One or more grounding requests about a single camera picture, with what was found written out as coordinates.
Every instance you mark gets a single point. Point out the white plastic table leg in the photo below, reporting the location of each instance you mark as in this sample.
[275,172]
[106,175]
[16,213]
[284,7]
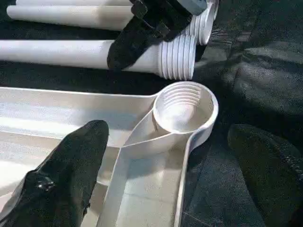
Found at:
[71,16]
[59,53]
[71,2]

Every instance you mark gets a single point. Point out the white plastic table top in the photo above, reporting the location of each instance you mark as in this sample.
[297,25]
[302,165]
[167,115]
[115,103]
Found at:
[165,179]

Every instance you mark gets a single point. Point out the black mat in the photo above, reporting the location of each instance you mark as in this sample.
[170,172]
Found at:
[255,71]

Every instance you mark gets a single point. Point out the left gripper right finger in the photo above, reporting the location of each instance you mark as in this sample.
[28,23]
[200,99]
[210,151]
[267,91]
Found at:
[277,179]

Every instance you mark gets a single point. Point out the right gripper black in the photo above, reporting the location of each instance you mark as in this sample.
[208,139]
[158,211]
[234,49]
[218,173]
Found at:
[170,16]

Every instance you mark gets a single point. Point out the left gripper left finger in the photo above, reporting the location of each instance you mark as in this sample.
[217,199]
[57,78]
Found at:
[61,184]

